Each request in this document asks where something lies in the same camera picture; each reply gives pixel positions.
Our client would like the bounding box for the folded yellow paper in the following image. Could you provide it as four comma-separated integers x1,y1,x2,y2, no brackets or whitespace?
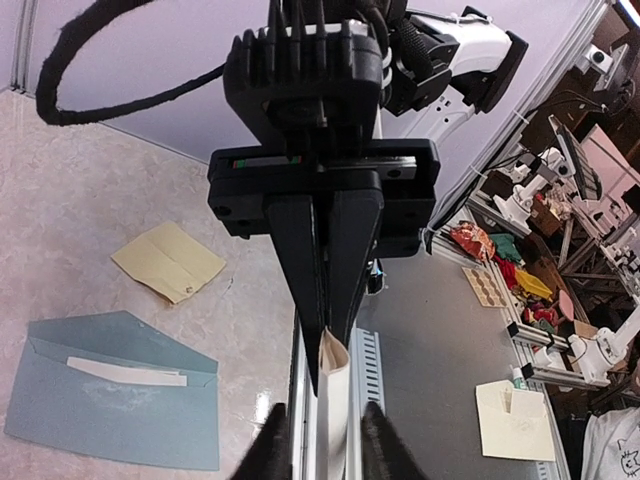
111,222,226,304

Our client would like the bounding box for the brown sticker sheet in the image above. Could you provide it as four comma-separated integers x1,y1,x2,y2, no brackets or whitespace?
462,267,507,308

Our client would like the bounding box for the lined letter paper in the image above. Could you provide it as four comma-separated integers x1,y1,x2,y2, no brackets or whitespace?
316,328,350,480

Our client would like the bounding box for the white slotted cable duct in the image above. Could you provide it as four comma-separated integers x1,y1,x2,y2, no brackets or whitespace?
344,326,385,480

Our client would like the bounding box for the cream envelope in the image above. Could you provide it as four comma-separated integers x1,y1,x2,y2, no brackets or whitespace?
475,380,556,462

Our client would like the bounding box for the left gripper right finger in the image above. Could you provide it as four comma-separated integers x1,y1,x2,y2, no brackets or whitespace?
360,401,425,480

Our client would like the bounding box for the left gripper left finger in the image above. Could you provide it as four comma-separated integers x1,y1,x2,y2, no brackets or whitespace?
230,403,292,480

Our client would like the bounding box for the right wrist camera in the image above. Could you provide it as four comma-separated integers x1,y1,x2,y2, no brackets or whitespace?
223,20,383,153

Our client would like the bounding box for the left aluminium corner post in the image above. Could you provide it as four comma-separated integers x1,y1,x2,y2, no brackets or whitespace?
9,0,39,94

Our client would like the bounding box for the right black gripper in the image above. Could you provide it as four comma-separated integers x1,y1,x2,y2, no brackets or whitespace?
207,138,440,392

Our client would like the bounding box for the blue envelope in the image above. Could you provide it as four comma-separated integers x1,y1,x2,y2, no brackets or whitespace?
4,311,220,471

